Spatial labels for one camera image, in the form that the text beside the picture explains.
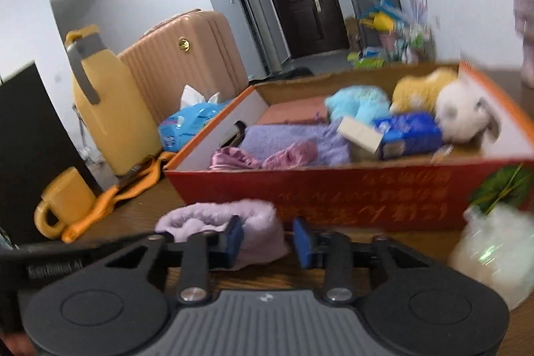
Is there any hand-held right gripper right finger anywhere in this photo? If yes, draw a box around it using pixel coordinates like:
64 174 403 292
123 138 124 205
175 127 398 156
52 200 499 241
292 218 434 304

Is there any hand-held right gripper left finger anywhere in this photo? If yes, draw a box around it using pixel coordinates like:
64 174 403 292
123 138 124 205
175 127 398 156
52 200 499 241
104 216 245 304

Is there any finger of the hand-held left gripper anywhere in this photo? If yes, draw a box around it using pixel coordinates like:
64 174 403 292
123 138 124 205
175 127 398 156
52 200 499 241
95 233 168 253

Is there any lilac fluffy towel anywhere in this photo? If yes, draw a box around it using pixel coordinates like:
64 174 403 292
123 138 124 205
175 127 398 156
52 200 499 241
155 199 289 270

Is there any red cardboard box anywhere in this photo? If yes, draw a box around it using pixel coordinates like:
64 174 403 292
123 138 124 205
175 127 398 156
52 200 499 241
164 61 534 234

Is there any pink satin cloth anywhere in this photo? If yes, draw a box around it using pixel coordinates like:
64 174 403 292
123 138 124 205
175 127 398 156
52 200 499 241
209 141 318 171

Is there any beige block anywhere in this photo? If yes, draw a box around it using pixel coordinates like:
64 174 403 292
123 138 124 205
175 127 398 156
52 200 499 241
336 116 385 160

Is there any light blue plush toy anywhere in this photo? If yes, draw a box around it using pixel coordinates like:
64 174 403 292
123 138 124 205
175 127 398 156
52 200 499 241
324 85 393 124

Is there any blue packet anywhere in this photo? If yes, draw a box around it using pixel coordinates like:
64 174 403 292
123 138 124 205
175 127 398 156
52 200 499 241
372 112 445 161

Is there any yellow plush toy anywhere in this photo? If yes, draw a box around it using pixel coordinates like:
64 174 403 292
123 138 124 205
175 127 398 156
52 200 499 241
390 68 460 115

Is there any white plush toy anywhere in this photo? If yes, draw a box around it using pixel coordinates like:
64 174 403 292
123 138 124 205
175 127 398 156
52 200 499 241
435 82 502 145

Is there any yellow mug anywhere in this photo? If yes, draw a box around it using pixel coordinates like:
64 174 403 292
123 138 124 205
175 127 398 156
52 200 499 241
34 166 98 239

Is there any violet towel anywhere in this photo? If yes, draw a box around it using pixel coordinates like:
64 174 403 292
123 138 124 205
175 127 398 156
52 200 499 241
239 121 352 167

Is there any black paper bag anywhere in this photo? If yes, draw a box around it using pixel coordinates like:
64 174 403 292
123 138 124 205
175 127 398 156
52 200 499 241
0 62 103 245

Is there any blue tissue pack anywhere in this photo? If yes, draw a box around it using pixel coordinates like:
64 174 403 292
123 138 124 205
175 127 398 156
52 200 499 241
158 84 235 152

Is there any yellow thermos jug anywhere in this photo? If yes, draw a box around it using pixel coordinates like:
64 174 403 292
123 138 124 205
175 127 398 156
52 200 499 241
66 25 164 177

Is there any peach hard-shell suitcase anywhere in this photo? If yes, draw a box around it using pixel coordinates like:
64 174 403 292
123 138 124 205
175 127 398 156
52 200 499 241
117 8 250 124

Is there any clear plastic bag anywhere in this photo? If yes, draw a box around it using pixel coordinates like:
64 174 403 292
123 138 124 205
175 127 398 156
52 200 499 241
450 205 534 312

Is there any pile of colourful household goods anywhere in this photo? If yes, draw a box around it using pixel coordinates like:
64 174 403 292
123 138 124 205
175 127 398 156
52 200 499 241
347 0 437 70

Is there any dark brown door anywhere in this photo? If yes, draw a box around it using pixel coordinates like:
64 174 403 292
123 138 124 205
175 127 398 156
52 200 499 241
257 0 352 61

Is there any pink textured vase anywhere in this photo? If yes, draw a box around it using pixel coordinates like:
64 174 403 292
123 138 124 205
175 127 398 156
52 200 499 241
511 0 534 86

